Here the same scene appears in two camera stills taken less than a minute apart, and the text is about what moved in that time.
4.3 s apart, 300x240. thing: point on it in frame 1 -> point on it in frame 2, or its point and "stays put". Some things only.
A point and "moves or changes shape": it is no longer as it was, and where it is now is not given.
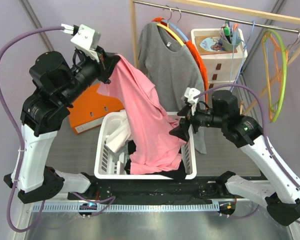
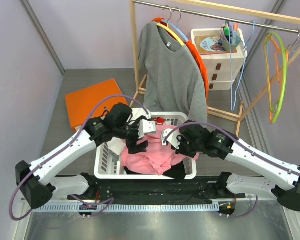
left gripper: x=107 y=61 -> x=134 y=148
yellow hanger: x=166 y=27 stays put
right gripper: x=181 y=131 -> x=180 y=138
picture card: x=208 y=45 stays put
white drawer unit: x=223 y=50 stays put
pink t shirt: x=157 y=146 moves or changes shape
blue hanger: x=176 y=27 stays put
